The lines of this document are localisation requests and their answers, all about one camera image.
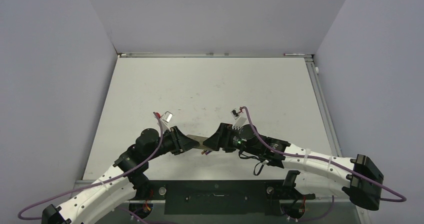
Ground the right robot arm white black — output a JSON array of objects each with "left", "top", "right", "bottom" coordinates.
[{"left": 201, "top": 123, "right": 384, "bottom": 211}]

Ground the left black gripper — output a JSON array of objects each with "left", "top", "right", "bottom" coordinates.
[{"left": 146, "top": 126, "right": 199, "bottom": 161}]

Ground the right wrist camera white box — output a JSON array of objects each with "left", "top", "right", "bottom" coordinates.
[{"left": 231, "top": 107, "right": 247, "bottom": 130}]

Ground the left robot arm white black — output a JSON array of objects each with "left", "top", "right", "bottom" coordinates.
[{"left": 41, "top": 127, "right": 200, "bottom": 223}]

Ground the aluminium frame rail back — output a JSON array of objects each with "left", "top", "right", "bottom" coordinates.
[{"left": 118, "top": 52, "right": 313, "bottom": 59}]

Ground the aluminium frame rail right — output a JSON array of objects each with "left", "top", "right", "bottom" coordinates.
[{"left": 304, "top": 55, "right": 342, "bottom": 156}]

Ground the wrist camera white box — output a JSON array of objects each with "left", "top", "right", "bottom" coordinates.
[
  {"left": 159, "top": 111, "right": 173, "bottom": 131},
  {"left": 231, "top": 107, "right": 247, "bottom": 130}
]

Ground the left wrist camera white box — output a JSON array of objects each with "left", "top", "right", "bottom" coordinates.
[{"left": 159, "top": 111, "right": 173, "bottom": 131}]

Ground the aluminium frame rail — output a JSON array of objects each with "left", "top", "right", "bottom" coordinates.
[
  {"left": 118, "top": 52, "right": 313, "bottom": 59},
  {"left": 304, "top": 55, "right": 342, "bottom": 156}
]

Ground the beige remote control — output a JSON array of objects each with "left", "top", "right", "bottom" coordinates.
[{"left": 187, "top": 134, "right": 210, "bottom": 150}]

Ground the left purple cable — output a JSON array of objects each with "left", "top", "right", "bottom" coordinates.
[{"left": 17, "top": 112, "right": 165, "bottom": 220}]

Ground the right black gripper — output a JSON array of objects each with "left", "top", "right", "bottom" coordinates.
[{"left": 204, "top": 122, "right": 260, "bottom": 156}]

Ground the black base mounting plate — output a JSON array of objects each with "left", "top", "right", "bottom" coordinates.
[{"left": 129, "top": 180, "right": 315, "bottom": 215}]

